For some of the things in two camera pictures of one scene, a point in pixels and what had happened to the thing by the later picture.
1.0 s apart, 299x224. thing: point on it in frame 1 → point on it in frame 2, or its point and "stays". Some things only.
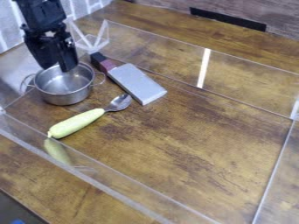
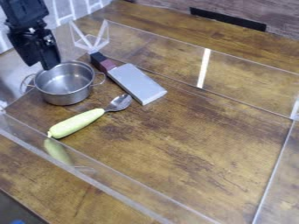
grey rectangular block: x=138 y=84 stays
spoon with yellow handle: x=79 y=121 stays
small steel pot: x=63 y=88 stays
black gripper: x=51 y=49 → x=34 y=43
